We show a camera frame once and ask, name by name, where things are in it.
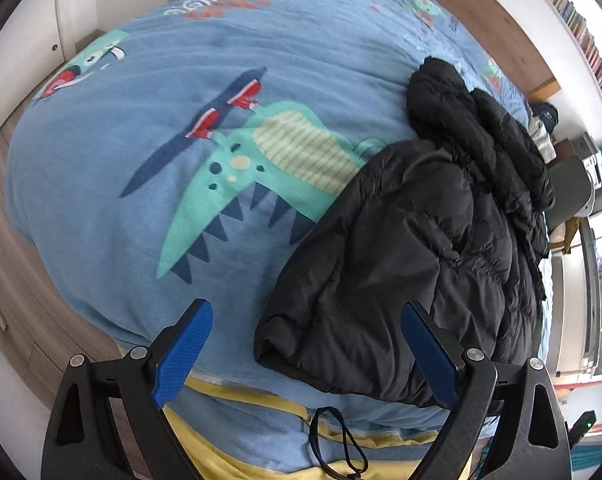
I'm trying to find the dark blue cap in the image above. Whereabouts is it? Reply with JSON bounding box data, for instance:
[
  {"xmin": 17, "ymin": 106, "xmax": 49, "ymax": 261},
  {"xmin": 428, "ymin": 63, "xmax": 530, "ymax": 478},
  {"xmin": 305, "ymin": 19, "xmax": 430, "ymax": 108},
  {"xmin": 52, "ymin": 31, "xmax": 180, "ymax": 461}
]
[{"xmin": 528, "ymin": 101, "xmax": 559, "ymax": 136}]

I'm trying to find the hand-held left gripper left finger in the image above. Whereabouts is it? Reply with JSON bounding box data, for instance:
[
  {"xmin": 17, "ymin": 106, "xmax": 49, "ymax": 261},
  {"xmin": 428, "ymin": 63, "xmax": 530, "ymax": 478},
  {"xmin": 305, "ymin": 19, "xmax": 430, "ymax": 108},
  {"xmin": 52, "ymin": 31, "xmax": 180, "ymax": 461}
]
[{"xmin": 41, "ymin": 299, "xmax": 214, "ymax": 480}]

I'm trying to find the black puffer coat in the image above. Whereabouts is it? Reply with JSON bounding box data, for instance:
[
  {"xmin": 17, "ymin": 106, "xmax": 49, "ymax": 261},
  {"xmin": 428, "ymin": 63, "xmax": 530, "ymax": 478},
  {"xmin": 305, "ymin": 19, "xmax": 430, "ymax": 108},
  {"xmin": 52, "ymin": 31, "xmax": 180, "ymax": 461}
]
[{"xmin": 253, "ymin": 56, "xmax": 556, "ymax": 408}]

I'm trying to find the teal basket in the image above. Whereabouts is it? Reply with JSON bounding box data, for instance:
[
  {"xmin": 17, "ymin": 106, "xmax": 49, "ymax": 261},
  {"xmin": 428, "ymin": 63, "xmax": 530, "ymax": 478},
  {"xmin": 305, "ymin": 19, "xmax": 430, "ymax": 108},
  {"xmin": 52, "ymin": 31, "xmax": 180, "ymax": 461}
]
[{"xmin": 571, "ymin": 437, "xmax": 602, "ymax": 472}]

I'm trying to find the wooden headboard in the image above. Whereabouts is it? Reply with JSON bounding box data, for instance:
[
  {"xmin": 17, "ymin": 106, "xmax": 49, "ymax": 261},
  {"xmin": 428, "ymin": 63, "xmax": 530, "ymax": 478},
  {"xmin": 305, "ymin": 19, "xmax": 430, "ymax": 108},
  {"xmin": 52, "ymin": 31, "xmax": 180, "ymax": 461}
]
[{"xmin": 386, "ymin": 0, "xmax": 562, "ymax": 103}]

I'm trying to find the row of books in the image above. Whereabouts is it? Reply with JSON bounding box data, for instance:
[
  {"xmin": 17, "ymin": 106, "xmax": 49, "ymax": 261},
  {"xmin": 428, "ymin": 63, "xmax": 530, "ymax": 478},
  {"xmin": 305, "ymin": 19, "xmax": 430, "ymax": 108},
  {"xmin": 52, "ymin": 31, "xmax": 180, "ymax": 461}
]
[{"xmin": 516, "ymin": 0, "xmax": 602, "ymax": 126}]

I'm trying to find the grey chair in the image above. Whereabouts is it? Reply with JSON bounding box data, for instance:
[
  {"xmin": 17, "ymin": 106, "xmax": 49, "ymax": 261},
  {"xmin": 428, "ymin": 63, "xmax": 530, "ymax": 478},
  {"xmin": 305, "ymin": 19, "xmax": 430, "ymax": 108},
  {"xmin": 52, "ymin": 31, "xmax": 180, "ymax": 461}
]
[{"xmin": 546, "ymin": 155, "xmax": 597, "ymax": 231}]

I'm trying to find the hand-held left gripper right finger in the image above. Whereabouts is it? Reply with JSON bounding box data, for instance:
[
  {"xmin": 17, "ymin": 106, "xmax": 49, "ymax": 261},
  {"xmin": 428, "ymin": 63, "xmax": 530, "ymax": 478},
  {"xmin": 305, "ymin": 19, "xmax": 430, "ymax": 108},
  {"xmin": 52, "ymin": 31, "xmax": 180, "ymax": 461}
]
[{"xmin": 400, "ymin": 301, "xmax": 572, "ymax": 480}]

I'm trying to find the grey desk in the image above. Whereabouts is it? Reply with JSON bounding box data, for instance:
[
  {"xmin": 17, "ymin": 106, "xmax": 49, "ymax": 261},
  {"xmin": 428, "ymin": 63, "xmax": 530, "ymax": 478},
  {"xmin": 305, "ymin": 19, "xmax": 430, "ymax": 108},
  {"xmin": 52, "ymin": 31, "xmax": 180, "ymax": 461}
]
[{"xmin": 551, "ymin": 220, "xmax": 602, "ymax": 376}]

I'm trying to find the white wardrobe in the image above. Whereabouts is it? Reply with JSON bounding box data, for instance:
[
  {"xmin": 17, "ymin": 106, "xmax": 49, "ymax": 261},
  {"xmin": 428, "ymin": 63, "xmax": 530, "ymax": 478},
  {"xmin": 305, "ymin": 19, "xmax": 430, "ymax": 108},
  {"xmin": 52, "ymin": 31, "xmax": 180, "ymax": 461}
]
[{"xmin": 56, "ymin": 0, "xmax": 262, "ymax": 61}]

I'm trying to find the black cable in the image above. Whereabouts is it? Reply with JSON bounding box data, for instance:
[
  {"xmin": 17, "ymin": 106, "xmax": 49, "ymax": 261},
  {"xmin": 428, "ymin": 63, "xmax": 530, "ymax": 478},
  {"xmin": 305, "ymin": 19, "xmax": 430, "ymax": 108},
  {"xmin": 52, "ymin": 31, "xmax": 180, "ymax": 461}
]
[{"xmin": 308, "ymin": 405, "xmax": 369, "ymax": 480}]

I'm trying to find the yellow bed sheet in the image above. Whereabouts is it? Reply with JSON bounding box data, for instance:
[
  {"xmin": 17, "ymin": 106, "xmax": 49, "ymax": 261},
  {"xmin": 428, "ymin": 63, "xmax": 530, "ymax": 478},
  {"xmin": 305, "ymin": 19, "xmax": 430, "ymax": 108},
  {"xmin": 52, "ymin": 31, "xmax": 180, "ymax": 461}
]
[{"xmin": 116, "ymin": 345, "xmax": 497, "ymax": 480}]

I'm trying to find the blue printed bed cover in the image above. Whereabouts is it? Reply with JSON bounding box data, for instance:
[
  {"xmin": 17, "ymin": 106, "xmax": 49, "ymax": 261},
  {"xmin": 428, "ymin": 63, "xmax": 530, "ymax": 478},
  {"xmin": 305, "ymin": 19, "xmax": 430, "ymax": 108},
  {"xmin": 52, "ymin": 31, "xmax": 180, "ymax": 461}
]
[{"xmin": 5, "ymin": 0, "xmax": 554, "ymax": 463}]

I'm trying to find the pink metal frame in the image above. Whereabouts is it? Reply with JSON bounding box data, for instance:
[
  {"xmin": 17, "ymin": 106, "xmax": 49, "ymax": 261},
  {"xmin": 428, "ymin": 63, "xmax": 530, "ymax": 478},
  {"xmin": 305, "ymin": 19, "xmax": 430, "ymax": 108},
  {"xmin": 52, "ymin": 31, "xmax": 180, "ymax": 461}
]
[{"xmin": 551, "ymin": 375, "xmax": 602, "ymax": 431}]

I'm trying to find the white printer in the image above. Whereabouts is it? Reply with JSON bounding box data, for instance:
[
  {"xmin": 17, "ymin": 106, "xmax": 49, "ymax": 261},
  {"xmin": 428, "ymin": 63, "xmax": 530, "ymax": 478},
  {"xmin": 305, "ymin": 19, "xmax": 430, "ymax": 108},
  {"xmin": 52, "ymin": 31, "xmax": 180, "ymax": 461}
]
[{"xmin": 568, "ymin": 132, "xmax": 602, "ymax": 191}]

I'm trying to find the white garment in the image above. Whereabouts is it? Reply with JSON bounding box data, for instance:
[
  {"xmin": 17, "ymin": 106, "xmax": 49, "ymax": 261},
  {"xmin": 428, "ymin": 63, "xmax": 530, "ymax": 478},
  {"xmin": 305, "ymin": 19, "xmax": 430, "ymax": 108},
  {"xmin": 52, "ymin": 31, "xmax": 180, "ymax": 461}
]
[{"xmin": 528, "ymin": 117, "xmax": 557, "ymax": 161}]

